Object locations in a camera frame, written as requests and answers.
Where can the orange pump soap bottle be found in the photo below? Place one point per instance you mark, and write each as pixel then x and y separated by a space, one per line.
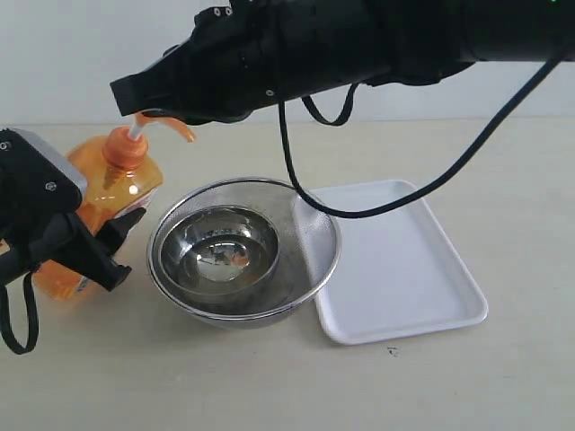
pixel 121 175

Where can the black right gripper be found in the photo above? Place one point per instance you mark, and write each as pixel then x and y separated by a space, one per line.
pixel 232 64

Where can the small stainless steel bowl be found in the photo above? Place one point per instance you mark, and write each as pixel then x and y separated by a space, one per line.
pixel 219 252

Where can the steel mesh strainer basket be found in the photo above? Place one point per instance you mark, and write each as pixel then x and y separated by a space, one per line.
pixel 310 249

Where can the white plastic tray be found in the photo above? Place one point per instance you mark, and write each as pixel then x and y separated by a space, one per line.
pixel 399 276

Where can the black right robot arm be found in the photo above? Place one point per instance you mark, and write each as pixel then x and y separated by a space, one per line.
pixel 330 44

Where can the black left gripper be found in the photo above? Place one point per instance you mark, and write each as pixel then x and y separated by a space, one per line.
pixel 66 239

